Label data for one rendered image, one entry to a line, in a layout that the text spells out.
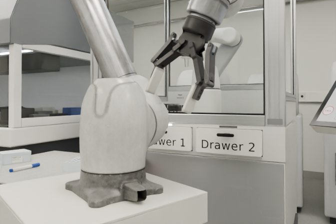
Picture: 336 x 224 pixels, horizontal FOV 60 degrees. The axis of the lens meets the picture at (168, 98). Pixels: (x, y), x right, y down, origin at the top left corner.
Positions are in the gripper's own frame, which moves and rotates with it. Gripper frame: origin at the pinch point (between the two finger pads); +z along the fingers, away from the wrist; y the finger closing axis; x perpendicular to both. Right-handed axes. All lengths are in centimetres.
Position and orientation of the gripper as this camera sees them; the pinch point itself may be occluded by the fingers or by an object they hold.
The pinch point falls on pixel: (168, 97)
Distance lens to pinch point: 71.1
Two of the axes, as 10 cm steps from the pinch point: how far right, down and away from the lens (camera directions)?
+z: -4.0, 9.1, 0.8
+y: -6.5, -3.4, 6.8
